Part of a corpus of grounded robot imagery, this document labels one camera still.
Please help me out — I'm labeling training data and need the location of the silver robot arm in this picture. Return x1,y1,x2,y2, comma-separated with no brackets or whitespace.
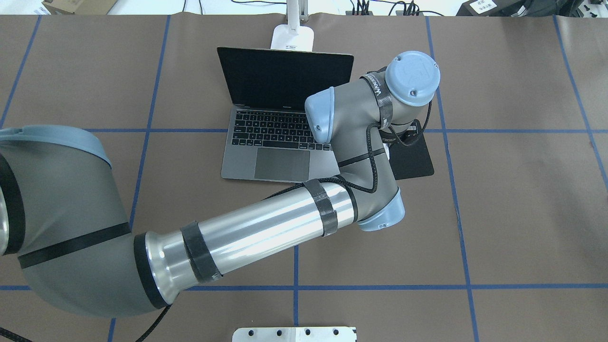
1,51,440,318

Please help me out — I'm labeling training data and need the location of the cardboard box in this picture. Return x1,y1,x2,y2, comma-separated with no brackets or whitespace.
41,0,117,15

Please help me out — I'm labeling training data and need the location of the white desk lamp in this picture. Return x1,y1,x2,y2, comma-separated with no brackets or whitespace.
271,0,314,52

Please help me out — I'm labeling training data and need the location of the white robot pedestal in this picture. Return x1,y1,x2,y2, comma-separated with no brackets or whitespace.
232,326,358,342

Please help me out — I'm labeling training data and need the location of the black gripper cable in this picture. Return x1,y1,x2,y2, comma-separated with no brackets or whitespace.
259,100,434,200

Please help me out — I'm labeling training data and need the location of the grey laptop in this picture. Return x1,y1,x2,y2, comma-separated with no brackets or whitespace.
217,46,354,183

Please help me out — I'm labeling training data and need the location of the black mouse pad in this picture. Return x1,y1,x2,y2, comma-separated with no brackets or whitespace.
388,134,435,181

